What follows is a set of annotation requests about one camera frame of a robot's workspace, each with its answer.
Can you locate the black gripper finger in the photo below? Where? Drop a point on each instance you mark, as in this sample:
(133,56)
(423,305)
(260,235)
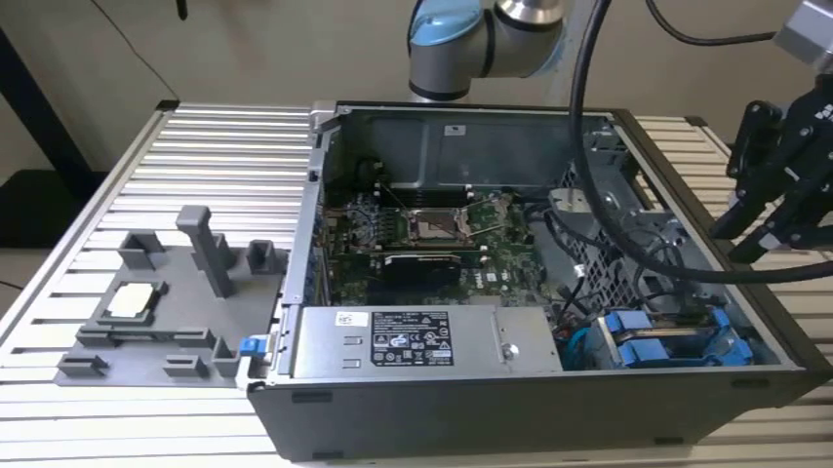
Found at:
(755,146)
(798,214)

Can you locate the hard disk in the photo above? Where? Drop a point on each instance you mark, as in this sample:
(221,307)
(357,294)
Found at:
(635,324)

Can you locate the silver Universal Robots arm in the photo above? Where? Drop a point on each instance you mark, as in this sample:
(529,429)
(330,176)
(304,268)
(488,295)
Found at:
(443,63)

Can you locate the grey metal disk bay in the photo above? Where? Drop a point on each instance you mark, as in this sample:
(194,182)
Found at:
(604,341)

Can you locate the black RAM slot bank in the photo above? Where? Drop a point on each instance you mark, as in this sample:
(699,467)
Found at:
(424,195)

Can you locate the black table corner cap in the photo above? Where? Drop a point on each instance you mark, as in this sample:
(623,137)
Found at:
(169,104)
(696,121)

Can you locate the perforated metal drive cage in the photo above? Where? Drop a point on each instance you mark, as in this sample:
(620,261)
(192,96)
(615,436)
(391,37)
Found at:
(605,283)

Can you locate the blue plastic carrier tab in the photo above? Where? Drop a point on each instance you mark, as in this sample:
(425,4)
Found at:
(641,355)

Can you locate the green motherboard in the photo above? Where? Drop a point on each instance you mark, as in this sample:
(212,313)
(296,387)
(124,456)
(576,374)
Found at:
(508,263)

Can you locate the CPU socket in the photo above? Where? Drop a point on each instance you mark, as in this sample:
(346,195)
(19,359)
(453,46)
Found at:
(433,226)

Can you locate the black graphics card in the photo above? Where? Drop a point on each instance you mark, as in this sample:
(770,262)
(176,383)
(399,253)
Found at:
(424,273)

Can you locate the dark grey PC case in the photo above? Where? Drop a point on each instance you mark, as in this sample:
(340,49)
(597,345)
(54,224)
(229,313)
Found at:
(456,419)

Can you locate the silver power supply unit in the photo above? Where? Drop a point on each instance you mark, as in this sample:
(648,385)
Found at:
(326,341)

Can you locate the blue case latch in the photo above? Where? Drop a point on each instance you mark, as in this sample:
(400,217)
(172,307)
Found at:
(250,345)

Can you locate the grey plastic parts rack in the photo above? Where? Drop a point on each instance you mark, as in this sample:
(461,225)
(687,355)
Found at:
(182,302)

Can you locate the silver CPU chip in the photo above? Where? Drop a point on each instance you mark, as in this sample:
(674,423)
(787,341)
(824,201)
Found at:
(134,298)

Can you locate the black desk frame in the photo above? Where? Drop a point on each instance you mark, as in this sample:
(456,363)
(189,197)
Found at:
(39,205)

